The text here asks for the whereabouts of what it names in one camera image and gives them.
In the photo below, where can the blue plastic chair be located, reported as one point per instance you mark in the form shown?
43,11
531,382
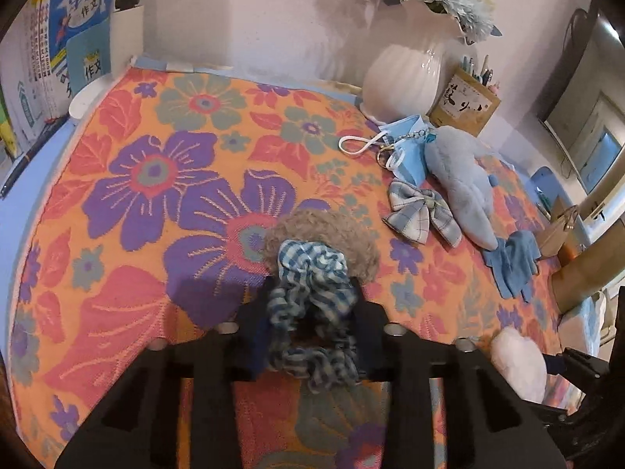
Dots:
547,188

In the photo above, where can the bundle of pens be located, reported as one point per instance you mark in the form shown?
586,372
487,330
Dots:
481,75

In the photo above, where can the blue face mask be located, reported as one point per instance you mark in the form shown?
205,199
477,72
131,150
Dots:
412,166

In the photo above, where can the teal thin booklet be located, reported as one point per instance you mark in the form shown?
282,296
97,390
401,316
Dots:
90,63

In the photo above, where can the tan square pen holder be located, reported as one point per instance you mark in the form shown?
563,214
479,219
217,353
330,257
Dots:
464,105

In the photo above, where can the blue cover workbook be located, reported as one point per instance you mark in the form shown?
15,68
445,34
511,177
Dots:
83,5

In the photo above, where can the white ribbed ceramic vase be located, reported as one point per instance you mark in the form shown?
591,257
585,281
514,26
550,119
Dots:
400,83

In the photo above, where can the floral woven cloth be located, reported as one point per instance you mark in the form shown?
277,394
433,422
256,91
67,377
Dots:
146,234

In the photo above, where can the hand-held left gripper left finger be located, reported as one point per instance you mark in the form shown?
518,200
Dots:
256,351

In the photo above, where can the beige paper bag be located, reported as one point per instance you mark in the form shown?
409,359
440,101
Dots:
556,234

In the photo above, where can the white upright post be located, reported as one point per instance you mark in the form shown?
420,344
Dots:
129,34

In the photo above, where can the blue knit gloves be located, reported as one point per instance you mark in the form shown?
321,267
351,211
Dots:
512,264

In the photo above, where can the white fluffy pompom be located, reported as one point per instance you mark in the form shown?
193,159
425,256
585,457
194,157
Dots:
517,361

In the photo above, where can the blue plaid fabric bow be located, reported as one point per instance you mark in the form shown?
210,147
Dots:
420,210

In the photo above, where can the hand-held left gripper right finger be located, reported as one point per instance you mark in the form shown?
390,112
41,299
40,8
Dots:
368,342

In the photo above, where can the brown wooden furniture piece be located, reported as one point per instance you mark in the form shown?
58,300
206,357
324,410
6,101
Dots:
586,278

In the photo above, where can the blue checkered fabric scrunchie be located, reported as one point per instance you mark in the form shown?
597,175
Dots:
312,273

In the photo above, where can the pale blue plush toy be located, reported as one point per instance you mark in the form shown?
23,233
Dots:
459,176

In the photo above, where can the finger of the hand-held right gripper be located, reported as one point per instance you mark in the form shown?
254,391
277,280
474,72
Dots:
576,364

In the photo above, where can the white round lamp base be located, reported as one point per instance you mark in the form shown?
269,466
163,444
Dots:
90,97

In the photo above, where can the brown fluffy scrunchie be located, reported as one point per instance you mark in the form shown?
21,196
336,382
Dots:
322,227

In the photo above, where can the black pen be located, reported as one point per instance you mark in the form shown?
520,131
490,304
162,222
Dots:
24,161

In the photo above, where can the row of upright books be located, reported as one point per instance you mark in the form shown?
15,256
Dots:
29,83

